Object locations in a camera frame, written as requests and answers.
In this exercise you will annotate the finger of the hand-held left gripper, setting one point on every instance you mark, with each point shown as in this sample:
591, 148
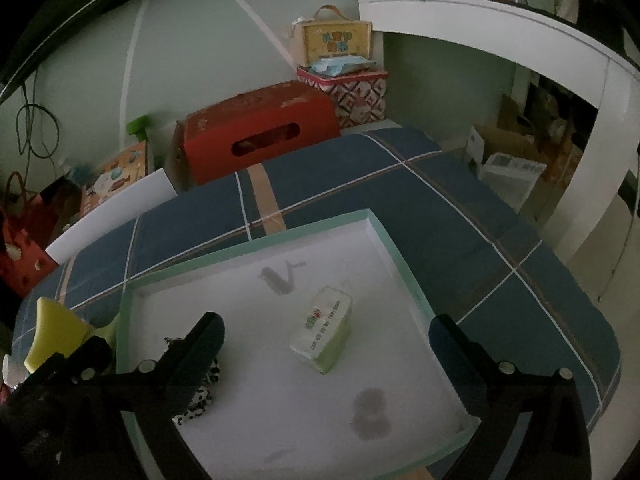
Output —
75, 357

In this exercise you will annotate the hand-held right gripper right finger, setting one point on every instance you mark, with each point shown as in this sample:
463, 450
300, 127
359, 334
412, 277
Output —
445, 340

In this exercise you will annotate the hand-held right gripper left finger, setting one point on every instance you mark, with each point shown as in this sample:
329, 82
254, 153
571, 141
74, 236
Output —
207, 340

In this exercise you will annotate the light green cloth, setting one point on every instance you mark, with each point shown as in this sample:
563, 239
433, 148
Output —
55, 330

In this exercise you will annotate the black and white patterned cloth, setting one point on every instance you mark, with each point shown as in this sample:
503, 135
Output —
197, 405

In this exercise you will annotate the green tissue packet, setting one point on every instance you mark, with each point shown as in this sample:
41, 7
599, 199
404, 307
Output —
322, 330

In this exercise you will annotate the white tray with green rim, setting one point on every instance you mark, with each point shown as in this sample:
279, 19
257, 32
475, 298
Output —
300, 410

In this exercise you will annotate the red gift bag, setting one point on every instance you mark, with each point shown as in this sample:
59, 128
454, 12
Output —
25, 255

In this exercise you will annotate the blue plaid bed sheet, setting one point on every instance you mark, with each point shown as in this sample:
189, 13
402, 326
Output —
450, 210

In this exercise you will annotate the white board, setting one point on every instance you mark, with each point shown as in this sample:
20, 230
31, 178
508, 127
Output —
115, 210

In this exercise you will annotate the white appliance box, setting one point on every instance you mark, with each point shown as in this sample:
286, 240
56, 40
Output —
510, 175

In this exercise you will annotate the orange illustrated box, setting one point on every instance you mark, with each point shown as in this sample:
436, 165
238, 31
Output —
115, 180

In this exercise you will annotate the teal small item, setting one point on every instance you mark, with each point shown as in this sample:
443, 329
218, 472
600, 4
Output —
76, 175

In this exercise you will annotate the brown cardboard box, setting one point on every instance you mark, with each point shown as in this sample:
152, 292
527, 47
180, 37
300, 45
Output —
505, 140

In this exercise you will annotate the red cardboard box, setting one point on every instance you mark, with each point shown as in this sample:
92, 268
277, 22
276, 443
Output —
280, 110

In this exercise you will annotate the red and white patterned tin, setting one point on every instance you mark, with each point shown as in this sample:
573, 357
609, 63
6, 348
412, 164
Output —
360, 97

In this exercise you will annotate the light blue packet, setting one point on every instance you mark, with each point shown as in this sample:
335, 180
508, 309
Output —
340, 65

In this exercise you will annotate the small yellow suitcase box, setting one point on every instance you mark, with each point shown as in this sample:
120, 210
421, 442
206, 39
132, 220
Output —
330, 42

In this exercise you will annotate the white desk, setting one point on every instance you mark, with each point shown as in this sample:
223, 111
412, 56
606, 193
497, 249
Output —
450, 15

